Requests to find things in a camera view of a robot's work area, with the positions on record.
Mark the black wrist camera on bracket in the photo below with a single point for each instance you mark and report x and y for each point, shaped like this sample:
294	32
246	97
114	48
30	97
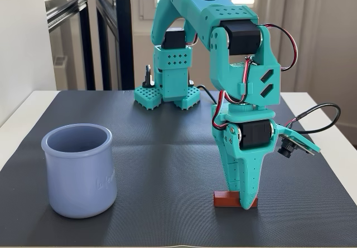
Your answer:
287	146

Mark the lavender blue ceramic pot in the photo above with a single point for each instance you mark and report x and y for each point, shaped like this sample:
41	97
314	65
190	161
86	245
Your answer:
78	175

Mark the beige curtain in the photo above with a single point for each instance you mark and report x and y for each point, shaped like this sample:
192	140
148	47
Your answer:
320	35

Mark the black table clamp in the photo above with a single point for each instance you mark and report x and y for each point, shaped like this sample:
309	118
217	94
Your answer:
191	81
147	77

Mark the reddish brown wooden block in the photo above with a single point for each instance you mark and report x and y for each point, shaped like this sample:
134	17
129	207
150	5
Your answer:
223	200

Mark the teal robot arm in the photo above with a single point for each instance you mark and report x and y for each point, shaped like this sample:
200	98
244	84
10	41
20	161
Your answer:
217	21

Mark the dark grey textured mat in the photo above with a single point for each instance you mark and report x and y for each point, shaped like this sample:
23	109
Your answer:
139	161

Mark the teal gripper with motor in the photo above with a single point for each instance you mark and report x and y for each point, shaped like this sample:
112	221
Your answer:
253	135

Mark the black framed glass door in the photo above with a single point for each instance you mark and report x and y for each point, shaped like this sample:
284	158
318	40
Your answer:
122	35

